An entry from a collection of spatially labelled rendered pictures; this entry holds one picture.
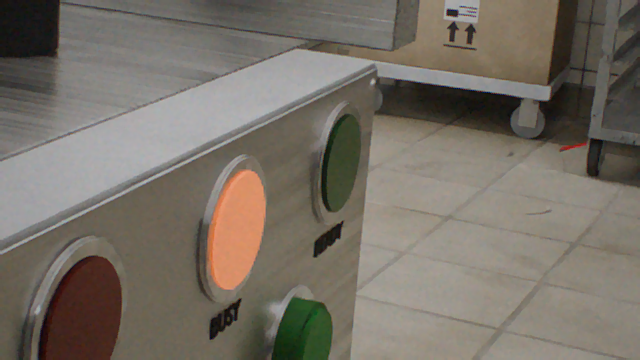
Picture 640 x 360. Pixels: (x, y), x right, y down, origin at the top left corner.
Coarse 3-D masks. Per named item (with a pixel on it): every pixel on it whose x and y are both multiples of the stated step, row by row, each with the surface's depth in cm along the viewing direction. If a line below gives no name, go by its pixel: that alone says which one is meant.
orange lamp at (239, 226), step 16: (240, 176) 35; (256, 176) 36; (240, 192) 35; (256, 192) 36; (224, 208) 34; (240, 208) 35; (256, 208) 36; (224, 224) 34; (240, 224) 35; (256, 224) 37; (224, 240) 35; (240, 240) 36; (256, 240) 37; (224, 256) 35; (240, 256) 36; (224, 272) 35; (240, 272) 36; (224, 288) 35
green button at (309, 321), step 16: (304, 304) 41; (320, 304) 41; (288, 320) 40; (304, 320) 40; (320, 320) 41; (288, 336) 40; (304, 336) 40; (320, 336) 41; (288, 352) 40; (304, 352) 40; (320, 352) 42
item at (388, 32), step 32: (64, 0) 51; (96, 0) 51; (128, 0) 50; (160, 0) 50; (192, 0) 49; (224, 0) 49; (256, 0) 48; (288, 0) 48; (320, 0) 47; (352, 0) 47; (384, 0) 46; (416, 0) 48; (288, 32) 48; (320, 32) 48; (352, 32) 47; (384, 32) 47
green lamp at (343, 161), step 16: (336, 128) 42; (352, 128) 43; (336, 144) 42; (352, 144) 43; (336, 160) 42; (352, 160) 44; (336, 176) 42; (352, 176) 44; (336, 192) 43; (336, 208) 43
